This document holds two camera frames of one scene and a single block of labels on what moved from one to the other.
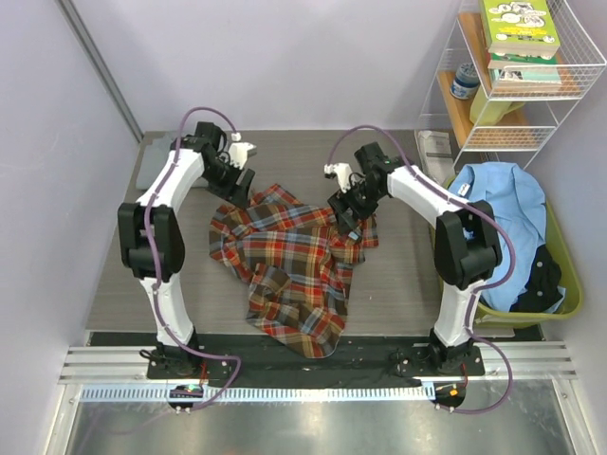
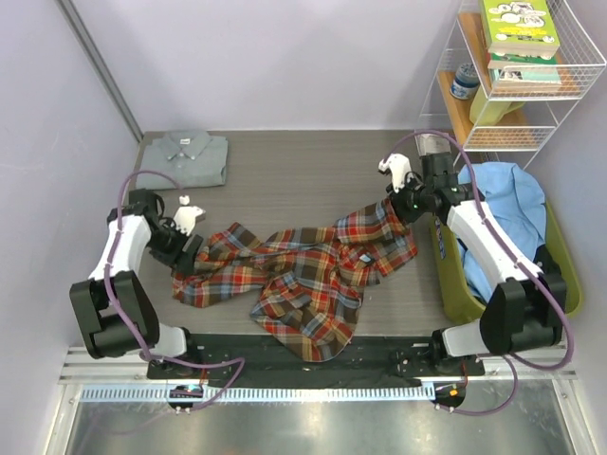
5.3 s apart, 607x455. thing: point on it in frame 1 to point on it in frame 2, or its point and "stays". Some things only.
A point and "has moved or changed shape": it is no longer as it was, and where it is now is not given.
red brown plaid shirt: (298, 261) has moved or changed shape
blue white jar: (466, 82) stays
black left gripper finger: (243, 185) to (188, 254)
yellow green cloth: (486, 112) stays
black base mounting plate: (358, 358) stays
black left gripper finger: (240, 191) to (166, 260)
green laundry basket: (573, 286) stays
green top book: (520, 27) stays
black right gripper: (341, 202) to (397, 202)
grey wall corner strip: (99, 64) stays
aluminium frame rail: (524, 361) stays
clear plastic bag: (434, 155) stays
